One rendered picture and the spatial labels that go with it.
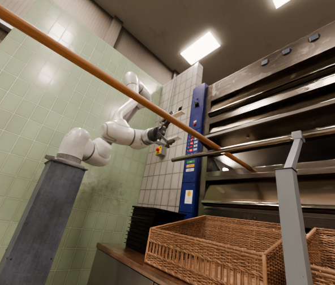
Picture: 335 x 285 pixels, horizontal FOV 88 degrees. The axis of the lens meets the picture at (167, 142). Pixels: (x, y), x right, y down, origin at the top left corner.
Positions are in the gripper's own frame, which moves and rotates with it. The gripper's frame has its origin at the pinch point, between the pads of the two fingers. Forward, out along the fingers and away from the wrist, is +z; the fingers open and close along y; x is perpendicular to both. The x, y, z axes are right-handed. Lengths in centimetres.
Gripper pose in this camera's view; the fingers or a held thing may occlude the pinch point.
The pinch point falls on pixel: (180, 124)
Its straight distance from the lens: 82.0
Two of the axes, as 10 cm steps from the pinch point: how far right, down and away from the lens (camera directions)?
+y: -1.5, 9.0, -4.1
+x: -7.3, -3.8, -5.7
